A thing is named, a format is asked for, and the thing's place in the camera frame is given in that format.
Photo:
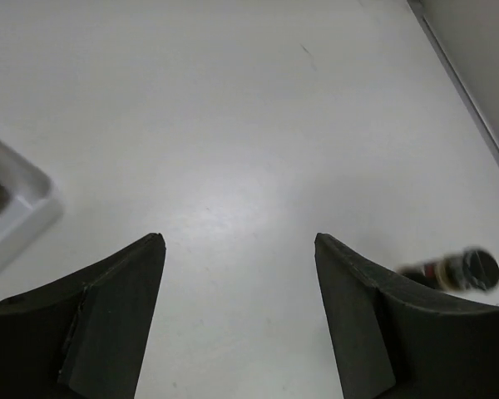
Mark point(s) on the aluminium rail right side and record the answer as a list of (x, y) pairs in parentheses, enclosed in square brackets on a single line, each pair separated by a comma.
[(465, 37)]

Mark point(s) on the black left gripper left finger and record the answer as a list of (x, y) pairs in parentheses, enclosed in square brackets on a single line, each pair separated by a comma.
[(83, 335)]

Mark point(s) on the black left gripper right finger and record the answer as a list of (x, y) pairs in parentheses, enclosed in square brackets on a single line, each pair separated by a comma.
[(394, 338)]

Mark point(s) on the brown spice jar dark cap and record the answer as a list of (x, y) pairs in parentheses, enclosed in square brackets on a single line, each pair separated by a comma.
[(472, 269)]

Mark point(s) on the white divided organizer tray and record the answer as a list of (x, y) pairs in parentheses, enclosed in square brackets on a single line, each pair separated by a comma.
[(29, 203)]

